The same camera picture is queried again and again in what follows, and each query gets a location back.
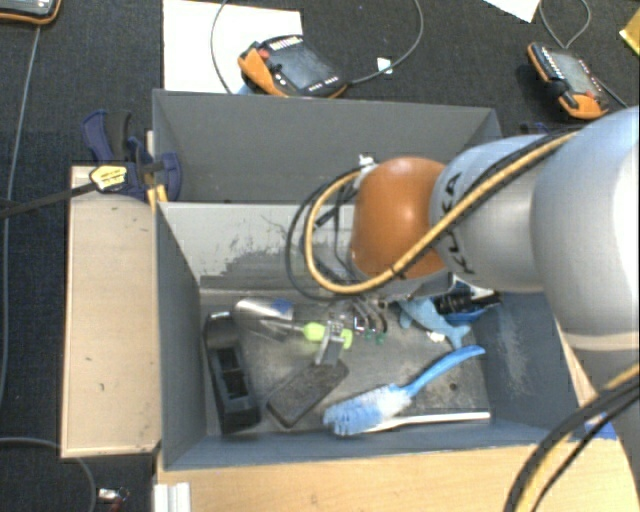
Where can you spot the blue bristle brush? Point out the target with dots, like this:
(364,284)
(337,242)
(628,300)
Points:
(380,402)

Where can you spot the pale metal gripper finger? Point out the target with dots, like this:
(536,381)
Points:
(335,330)
(330,352)

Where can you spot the black plastic tray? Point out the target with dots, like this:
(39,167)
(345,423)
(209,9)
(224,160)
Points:
(232,387)

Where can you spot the white flat stick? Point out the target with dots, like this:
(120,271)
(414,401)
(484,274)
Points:
(445,417)

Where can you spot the shiny metal cup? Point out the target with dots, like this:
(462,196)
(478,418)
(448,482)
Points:
(220,330)

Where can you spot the grey metal bin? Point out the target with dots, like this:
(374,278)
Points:
(260,150)

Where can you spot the blue plastic bowl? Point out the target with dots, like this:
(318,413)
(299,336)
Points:
(467,316)

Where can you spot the black cylinder on white bracket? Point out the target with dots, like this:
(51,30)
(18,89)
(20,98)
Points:
(457,301)

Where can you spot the blue toy whale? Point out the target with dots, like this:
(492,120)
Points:
(430,320)

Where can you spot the silver tube with blue cap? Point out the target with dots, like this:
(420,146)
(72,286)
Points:
(257,310)

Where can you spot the dark green flat block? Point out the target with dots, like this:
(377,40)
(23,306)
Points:
(305,392)

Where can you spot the pale wood board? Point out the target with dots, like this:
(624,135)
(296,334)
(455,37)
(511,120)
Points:
(110,325)

